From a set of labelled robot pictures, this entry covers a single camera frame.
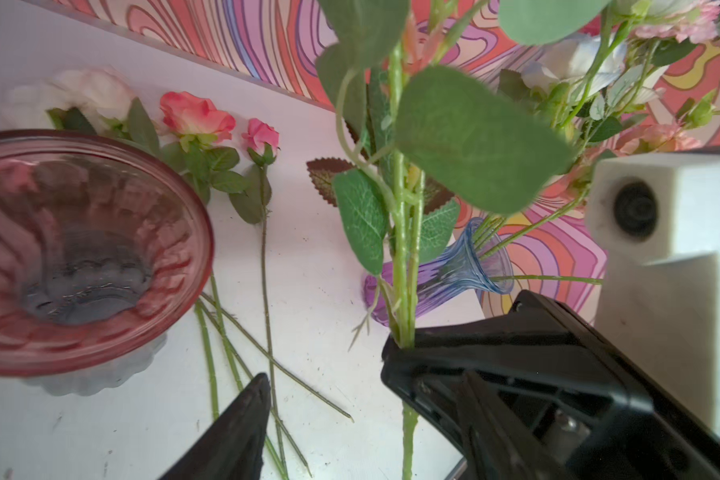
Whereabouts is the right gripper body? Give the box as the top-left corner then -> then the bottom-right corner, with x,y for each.
381,290 -> 720,479

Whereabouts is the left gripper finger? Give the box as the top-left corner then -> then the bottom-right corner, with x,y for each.
162,373 -> 271,480

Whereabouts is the light blue carnation stem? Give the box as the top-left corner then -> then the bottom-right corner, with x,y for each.
305,0 -> 577,480

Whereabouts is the red pink rose stem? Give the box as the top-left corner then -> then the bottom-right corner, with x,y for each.
159,91 -> 311,479

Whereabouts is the cream white rose stem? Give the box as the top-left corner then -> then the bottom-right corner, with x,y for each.
496,33 -> 627,131

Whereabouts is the pink carnation stem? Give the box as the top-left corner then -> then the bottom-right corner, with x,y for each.
605,0 -> 720,115

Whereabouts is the purple glass vase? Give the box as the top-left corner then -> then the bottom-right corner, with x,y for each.
362,217 -> 516,328

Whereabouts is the pink grey glass vase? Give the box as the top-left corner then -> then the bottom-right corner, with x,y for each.
0,128 -> 216,397

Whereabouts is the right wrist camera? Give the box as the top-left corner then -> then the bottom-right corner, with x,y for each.
585,146 -> 720,437

